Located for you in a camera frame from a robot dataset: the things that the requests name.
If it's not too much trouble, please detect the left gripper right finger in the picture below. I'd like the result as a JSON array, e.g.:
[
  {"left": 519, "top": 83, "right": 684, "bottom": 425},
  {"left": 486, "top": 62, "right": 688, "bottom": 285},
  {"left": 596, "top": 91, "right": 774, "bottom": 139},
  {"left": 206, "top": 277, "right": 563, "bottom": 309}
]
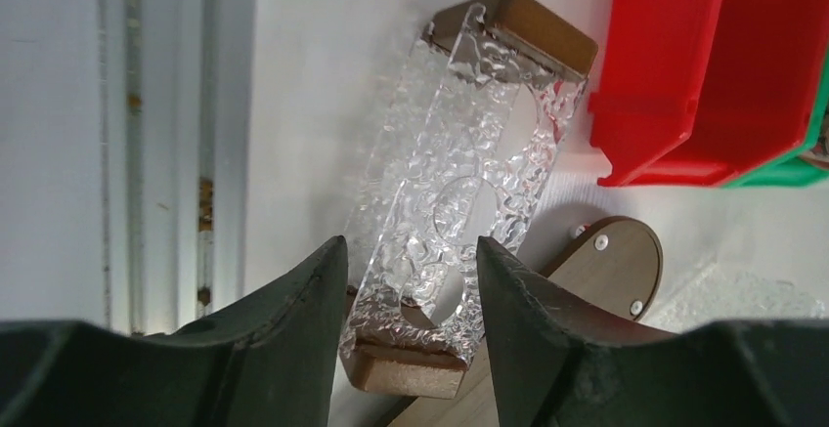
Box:
[{"left": 477, "top": 236, "right": 828, "bottom": 426}]

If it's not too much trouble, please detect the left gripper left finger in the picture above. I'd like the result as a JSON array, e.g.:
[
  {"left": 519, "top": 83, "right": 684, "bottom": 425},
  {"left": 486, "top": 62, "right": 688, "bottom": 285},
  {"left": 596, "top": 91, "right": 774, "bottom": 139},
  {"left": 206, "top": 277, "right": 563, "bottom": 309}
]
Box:
[{"left": 1, "top": 236, "right": 348, "bottom": 426}]

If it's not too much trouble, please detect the clear holder with wooden ends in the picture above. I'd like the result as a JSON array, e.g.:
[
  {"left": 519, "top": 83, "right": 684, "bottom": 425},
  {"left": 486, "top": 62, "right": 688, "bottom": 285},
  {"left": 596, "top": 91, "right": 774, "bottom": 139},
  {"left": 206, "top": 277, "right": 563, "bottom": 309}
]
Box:
[{"left": 339, "top": 0, "right": 597, "bottom": 399}]

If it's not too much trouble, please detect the brown wooden oval tray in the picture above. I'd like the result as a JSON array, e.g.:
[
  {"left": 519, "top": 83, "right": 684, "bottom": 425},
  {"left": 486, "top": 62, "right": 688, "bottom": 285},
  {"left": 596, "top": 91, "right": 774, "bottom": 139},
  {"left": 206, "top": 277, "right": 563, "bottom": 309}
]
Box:
[{"left": 377, "top": 216, "right": 664, "bottom": 426}]

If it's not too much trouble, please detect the green bin with cups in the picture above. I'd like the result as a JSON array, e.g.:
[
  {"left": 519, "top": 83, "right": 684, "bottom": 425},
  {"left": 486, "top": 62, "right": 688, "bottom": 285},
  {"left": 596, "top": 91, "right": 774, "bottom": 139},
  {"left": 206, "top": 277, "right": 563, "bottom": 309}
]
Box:
[{"left": 722, "top": 57, "right": 828, "bottom": 189}]

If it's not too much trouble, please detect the red plastic bin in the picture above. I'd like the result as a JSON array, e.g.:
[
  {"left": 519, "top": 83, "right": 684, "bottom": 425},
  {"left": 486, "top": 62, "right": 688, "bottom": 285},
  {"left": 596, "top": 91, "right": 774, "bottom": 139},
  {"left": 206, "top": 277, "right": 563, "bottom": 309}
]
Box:
[{"left": 589, "top": 0, "right": 828, "bottom": 187}]

